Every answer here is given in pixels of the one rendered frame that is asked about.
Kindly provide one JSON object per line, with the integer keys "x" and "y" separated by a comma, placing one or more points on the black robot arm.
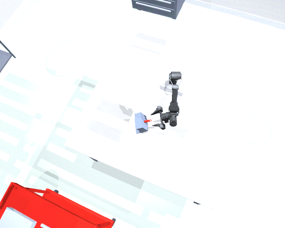
{"x": 174, "y": 109}

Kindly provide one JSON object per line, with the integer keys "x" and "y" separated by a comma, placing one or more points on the blue-grey sloped panel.
{"x": 140, "y": 125}

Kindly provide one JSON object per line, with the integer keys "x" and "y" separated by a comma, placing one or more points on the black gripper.
{"x": 163, "y": 117}

